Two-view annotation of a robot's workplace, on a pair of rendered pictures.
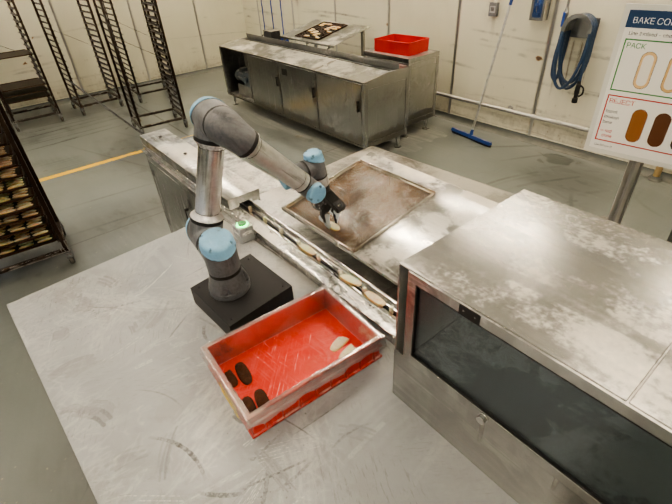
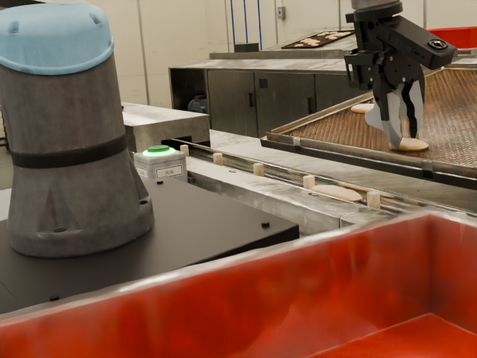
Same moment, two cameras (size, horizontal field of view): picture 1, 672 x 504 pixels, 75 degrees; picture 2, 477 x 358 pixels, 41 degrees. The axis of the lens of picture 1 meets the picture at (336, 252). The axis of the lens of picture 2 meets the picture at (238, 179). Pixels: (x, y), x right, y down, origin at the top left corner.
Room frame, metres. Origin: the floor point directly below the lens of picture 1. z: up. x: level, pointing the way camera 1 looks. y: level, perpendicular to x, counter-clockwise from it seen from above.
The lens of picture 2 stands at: (0.61, 0.15, 1.09)
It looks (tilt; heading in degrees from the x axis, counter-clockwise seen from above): 13 degrees down; 7
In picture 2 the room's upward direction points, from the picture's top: 4 degrees counter-clockwise
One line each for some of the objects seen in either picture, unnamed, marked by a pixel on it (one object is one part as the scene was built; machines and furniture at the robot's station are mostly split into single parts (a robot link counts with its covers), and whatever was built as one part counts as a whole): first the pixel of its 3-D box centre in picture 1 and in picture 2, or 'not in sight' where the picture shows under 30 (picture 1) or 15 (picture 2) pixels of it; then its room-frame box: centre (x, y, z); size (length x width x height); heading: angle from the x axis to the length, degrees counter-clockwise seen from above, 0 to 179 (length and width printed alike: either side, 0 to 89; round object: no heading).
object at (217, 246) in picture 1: (219, 251); (55, 72); (1.24, 0.40, 1.06); 0.13 x 0.12 x 0.14; 31
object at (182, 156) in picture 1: (192, 163); (80, 114); (2.43, 0.82, 0.89); 1.25 x 0.18 x 0.09; 37
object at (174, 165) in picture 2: (244, 234); (163, 182); (1.69, 0.41, 0.84); 0.08 x 0.08 x 0.11; 37
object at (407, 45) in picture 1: (401, 44); (453, 38); (5.25, -0.87, 0.94); 0.51 x 0.36 x 0.13; 41
